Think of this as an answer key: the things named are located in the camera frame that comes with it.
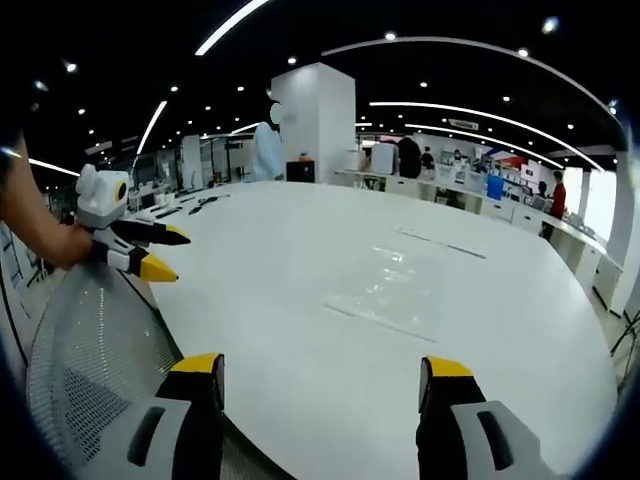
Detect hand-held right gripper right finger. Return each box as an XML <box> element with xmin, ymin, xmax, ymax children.
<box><xmin>416</xmin><ymin>355</ymin><xmax>557</xmax><ymax>480</ymax></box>

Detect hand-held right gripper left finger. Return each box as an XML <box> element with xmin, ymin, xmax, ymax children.
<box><xmin>97</xmin><ymin>352</ymin><xmax>226</xmax><ymax>480</ymax></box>

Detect large clear food packaging bag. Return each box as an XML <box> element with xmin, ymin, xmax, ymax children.
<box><xmin>323</xmin><ymin>243</ymin><xmax>448</xmax><ymax>346</ymax></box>

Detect narrow clear food packaging bag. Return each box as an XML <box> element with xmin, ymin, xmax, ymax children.
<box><xmin>389</xmin><ymin>226</ymin><xmax>489</xmax><ymax>261</ymax></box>

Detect person's left hand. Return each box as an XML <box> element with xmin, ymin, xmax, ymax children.
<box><xmin>49</xmin><ymin>219</ymin><xmax>97</xmax><ymax>272</ymax></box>

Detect black tool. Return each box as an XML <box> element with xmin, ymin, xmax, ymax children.
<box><xmin>187</xmin><ymin>194</ymin><xmax>232</xmax><ymax>217</ymax></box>

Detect grey mesh chair back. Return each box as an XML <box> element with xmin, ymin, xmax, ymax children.
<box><xmin>25</xmin><ymin>258</ymin><xmax>284</xmax><ymax>480</ymax></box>

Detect black box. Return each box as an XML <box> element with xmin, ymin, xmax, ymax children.
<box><xmin>285</xmin><ymin>159</ymin><xmax>317</xmax><ymax>184</ymax></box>

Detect black stand legs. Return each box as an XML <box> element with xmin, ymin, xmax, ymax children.
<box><xmin>608</xmin><ymin>308</ymin><xmax>640</xmax><ymax>362</ymax></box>

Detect white square pillar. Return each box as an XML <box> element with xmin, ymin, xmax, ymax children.
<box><xmin>270</xmin><ymin>61</ymin><xmax>358</xmax><ymax>185</ymax></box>

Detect white appliance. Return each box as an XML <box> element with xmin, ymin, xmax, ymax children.
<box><xmin>371</xmin><ymin>142</ymin><xmax>400</xmax><ymax>176</ymax></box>

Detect curved ceiling light strip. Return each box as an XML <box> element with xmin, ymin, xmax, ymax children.
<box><xmin>319</xmin><ymin>35</ymin><xmax>619</xmax><ymax>119</ymax></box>

